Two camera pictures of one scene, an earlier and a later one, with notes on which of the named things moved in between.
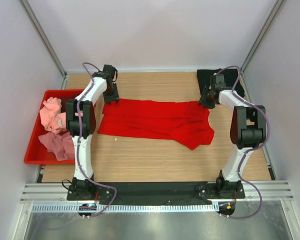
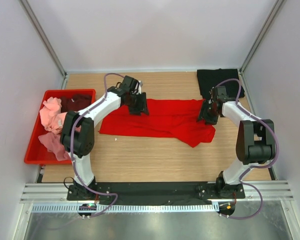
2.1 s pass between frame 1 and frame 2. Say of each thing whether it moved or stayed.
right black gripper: moved
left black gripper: moved
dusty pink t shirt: stayed
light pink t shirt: stayed
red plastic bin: stayed
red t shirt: stayed
